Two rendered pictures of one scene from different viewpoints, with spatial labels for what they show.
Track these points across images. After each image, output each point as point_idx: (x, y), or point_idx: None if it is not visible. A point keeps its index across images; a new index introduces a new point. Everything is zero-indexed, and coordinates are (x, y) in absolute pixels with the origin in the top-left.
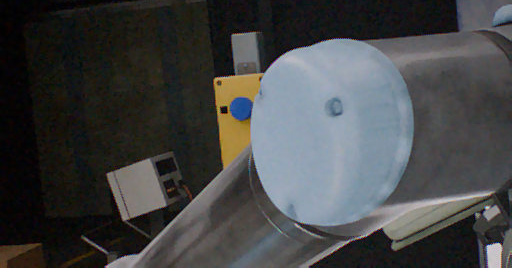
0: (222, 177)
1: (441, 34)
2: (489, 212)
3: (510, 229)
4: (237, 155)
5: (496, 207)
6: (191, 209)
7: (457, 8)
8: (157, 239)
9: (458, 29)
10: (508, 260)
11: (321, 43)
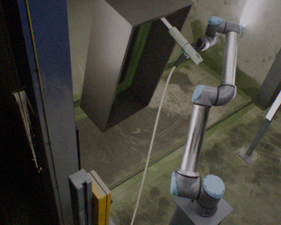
0: (237, 43)
1: (229, 22)
2: None
3: (206, 43)
4: (236, 41)
5: None
6: (236, 51)
7: (72, 79)
8: (235, 63)
9: (72, 86)
10: (209, 43)
11: (238, 24)
